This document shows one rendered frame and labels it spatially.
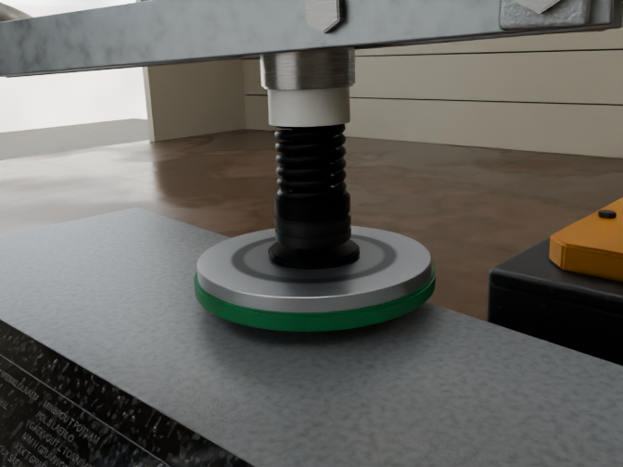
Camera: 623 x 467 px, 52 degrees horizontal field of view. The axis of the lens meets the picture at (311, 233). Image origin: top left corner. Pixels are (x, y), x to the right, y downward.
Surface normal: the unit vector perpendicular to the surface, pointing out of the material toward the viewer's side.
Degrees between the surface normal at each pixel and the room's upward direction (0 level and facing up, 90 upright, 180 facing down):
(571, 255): 90
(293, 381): 0
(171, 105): 90
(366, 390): 0
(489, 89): 90
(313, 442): 0
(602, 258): 90
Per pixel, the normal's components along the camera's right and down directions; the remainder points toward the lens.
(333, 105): 0.56, 0.21
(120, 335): -0.04, -0.96
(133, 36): -0.47, 0.26
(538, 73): -0.67, 0.22
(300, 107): -0.19, 0.27
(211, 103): 0.74, 0.16
